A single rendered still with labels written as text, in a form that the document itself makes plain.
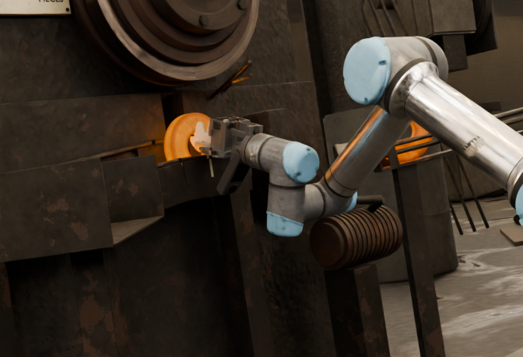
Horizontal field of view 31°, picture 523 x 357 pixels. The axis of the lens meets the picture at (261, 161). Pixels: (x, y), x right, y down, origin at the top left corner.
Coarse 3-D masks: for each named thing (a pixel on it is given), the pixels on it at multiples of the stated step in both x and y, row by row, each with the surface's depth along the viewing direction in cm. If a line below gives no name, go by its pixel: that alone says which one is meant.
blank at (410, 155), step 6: (414, 126) 232; (414, 132) 232; (420, 132) 232; (426, 132) 232; (426, 138) 232; (408, 144) 231; (414, 144) 232; (414, 150) 231; (420, 150) 232; (402, 156) 231; (408, 156) 231; (414, 156) 231
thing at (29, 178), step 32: (96, 160) 145; (128, 160) 171; (0, 192) 148; (32, 192) 147; (64, 192) 146; (96, 192) 145; (128, 192) 171; (160, 192) 170; (0, 224) 149; (32, 224) 147; (64, 224) 146; (96, 224) 145; (128, 224) 166; (0, 256) 149; (32, 256) 148; (96, 256) 159; (96, 288) 159; (96, 320) 159; (96, 352) 159; (128, 352) 163
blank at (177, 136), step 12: (180, 120) 211; (192, 120) 213; (204, 120) 215; (168, 132) 210; (180, 132) 210; (192, 132) 213; (168, 144) 209; (180, 144) 210; (168, 156) 210; (180, 156) 209
